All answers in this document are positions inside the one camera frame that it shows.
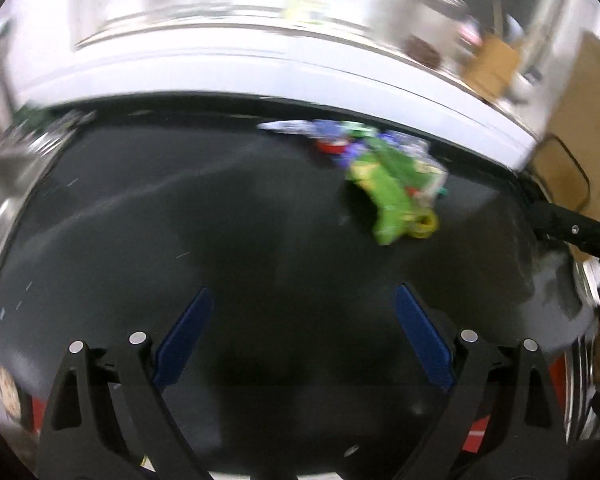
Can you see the small green wrapper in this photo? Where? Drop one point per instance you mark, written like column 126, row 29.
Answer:
column 360, row 129

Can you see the red object with chrome rim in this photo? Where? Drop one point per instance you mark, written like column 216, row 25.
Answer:
column 580, row 385

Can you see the large cardboard sheet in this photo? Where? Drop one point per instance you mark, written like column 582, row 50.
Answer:
column 585, row 110

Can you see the blue plastic wrapper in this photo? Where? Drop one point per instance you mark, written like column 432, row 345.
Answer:
column 292, row 126

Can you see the small cardboard box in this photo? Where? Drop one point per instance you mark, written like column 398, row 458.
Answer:
column 492, row 70

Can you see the pink item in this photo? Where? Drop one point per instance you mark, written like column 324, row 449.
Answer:
column 471, row 30

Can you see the tan patterned object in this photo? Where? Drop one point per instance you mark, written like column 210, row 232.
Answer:
column 7, row 390

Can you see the stainless steel sink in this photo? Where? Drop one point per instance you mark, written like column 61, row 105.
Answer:
column 10, row 185

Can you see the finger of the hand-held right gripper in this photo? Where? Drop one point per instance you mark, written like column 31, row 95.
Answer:
column 570, row 227

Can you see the red bottle cap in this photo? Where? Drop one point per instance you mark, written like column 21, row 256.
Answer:
column 331, row 148

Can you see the yellow tape roll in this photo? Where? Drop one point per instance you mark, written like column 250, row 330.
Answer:
column 425, row 225

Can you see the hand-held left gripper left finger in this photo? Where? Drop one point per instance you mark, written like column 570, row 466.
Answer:
column 182, row 335

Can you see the brown jar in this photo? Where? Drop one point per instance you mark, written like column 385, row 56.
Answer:
column 422, row 52

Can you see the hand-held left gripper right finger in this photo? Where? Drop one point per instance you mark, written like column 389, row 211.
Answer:
column 425, row 340

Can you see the white raised ledge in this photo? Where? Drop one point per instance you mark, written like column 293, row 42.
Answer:
column 280, row 67

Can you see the metal pot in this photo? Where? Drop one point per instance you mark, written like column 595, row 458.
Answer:
column 442, row 5

